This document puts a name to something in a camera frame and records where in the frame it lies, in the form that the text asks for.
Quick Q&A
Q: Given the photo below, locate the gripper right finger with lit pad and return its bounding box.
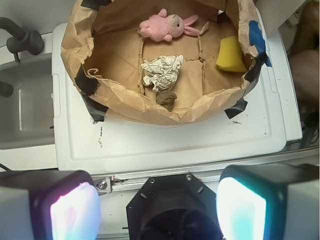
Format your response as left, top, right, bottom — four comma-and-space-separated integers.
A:
216, 163, 320, 240

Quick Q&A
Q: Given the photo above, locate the brown paper bag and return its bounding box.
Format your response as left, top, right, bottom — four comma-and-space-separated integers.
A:
61, 0, 270, 126

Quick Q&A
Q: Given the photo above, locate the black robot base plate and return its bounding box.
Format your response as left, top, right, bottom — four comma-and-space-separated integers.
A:
126, 173, 224, 240

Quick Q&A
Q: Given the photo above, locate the crumpled white paper ball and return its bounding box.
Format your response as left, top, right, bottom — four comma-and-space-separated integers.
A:
141, 55, 184, 93

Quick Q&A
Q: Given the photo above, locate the white sink basin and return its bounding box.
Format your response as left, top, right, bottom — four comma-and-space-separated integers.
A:
0, 33, 57, 170

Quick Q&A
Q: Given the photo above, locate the yellow sponge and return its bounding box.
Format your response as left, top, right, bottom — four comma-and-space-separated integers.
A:
216, 36, 247, 73

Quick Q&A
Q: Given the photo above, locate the pink plush bunny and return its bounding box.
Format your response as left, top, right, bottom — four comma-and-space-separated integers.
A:
139, 8, 200, 42

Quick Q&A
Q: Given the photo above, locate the aluminium rail with bracket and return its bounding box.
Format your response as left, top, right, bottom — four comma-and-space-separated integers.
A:
92, 147, 320, 195

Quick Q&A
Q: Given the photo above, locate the small brown rock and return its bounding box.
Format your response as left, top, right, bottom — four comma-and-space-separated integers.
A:
156, 91, 177, 112

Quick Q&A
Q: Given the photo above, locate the white plastic bin lid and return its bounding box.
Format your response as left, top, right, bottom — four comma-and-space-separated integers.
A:
52, 23, 302, 175

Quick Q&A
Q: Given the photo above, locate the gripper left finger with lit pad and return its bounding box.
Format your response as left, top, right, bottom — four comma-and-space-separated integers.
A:
0, 170, 101, 240

